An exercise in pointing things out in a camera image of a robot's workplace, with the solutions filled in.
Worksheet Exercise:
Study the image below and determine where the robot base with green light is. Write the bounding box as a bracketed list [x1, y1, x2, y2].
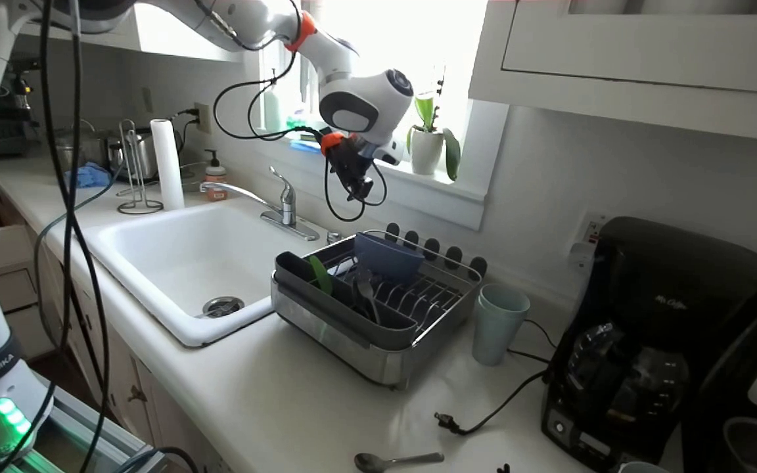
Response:
[0, 353, 165, 473]

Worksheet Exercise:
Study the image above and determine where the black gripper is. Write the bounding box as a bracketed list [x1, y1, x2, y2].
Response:
[318, 137, 379, 207]

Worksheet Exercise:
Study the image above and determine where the wall outlet with plug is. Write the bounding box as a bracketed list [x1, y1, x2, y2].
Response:
[184, 99, 216, 137]

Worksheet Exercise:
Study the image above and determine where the white wall cabinet with door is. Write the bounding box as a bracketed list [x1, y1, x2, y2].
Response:
[467, 0, 757, 148]

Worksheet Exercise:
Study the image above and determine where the green utensil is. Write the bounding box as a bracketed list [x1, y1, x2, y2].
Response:
[305, 252, 335, 298]

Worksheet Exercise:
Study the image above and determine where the black countertop appliance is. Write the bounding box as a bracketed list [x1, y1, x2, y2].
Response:
[678, 287, 757, 473]

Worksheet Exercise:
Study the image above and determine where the white kitchen sink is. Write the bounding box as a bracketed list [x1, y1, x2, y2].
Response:
[86, 197, 347, 353]

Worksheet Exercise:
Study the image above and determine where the black coffee maker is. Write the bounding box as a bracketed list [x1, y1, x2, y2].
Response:
[538, 216, 757, 473]

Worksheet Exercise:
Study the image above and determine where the blue rag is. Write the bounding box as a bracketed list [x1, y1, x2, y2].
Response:
[67, 158, 116, 193]

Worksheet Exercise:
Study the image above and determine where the white wall outlet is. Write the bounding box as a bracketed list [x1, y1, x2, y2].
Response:
[567, 207, 614, 271]

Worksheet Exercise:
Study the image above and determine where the silver espresso machine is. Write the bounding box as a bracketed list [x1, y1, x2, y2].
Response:
[0, 56, 45, 164]

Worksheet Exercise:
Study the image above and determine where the plain white wall cabinet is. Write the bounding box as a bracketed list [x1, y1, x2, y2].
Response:
[17, 0, 241, 67]

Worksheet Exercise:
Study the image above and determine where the metal fork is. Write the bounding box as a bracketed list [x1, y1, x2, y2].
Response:
[349, 271, 384, 327]

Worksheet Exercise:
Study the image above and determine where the blue bowl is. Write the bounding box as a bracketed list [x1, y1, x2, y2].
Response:
[351, 232, 429, 289]

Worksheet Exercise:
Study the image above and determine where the black hanging cable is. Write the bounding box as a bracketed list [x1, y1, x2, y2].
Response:
[0, 0, 116, 473]

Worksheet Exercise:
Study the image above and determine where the black power cord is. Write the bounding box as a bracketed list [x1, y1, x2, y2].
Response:
[430, 315, 556, 440]

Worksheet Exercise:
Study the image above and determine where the metal spoon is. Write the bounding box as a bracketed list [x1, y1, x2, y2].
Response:
[351, 446, 446, 473]

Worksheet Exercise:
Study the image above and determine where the white framed window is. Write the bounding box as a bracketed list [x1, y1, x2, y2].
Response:
[251, 0, 514, 233]

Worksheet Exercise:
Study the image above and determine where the chrome faucet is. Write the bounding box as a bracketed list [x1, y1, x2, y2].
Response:
[211, 165, 322, 245]

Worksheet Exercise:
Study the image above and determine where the potted plant in white pot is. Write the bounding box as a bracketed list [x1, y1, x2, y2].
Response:
[405, 84, 464, 183]

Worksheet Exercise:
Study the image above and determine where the silver dish rack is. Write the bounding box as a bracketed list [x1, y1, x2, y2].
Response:
[268, 226, 488, 391]

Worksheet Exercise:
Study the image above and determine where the wire paper towel holder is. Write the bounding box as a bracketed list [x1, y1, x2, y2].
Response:
[116, 119, 167, 219]

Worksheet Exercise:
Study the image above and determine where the small orange soap dispenser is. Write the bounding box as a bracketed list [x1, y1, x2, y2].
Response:
[199, 148, 232, 204]

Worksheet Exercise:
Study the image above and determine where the open cabinet drawer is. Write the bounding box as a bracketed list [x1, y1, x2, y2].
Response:
[0, 183, 57, 362]

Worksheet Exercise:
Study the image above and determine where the white paper towel roll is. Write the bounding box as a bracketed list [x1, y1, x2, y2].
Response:
[147, 116, 186, 214]

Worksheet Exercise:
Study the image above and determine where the pale green cup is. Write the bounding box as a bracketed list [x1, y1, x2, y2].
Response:
[471, 285, 535, 369]

